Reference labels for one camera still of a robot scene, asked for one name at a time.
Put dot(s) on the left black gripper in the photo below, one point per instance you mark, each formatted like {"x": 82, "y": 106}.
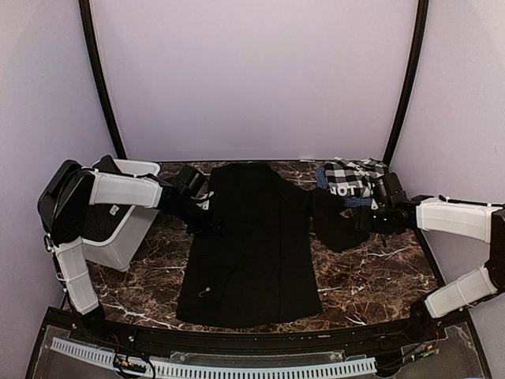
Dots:
{"x": 210, "y": 228}

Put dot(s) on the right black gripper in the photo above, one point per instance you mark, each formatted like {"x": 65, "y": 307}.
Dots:
{"x": 363, "y": 222}

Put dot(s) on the black long sleeve shirt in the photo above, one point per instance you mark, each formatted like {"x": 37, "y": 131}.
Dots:
{"x": 259, "y": 269}

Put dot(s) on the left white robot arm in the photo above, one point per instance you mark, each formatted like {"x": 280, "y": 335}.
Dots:
{"x": 178, "y": 195}

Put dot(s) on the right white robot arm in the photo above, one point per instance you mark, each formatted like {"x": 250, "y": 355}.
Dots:
{"x": 480, "y": 222}

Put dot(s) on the blue checked folded shirt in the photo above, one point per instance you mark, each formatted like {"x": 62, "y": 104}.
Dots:
{"x": 350, "y": 202}

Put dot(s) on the black white plaid shirt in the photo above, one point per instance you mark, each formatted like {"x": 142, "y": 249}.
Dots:
{"x": 353, "y": 177}

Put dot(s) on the white plastic bin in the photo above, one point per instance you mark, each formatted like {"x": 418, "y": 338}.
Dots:
{"x": 64, "y": 203}

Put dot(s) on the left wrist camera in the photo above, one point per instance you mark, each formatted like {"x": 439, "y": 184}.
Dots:
{"x": 205, "y": 202}

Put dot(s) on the black curved table rail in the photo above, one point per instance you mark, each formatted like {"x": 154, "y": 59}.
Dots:
{"x": 386, "y": 338}

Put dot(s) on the white slotted cable duct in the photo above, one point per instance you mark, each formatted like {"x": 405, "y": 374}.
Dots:
{"x": 186, "y": 365}

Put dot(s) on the left black frame post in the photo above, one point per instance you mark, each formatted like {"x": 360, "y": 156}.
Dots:
{"x": 85, "y": 8}

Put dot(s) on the black frame post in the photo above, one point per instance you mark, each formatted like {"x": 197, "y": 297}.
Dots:
{"x": 409, "y": 79}
{"x": 85, "y": 8}

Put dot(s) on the right black frame post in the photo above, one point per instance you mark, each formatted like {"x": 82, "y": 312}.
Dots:
{"x": 409, "y": 79}

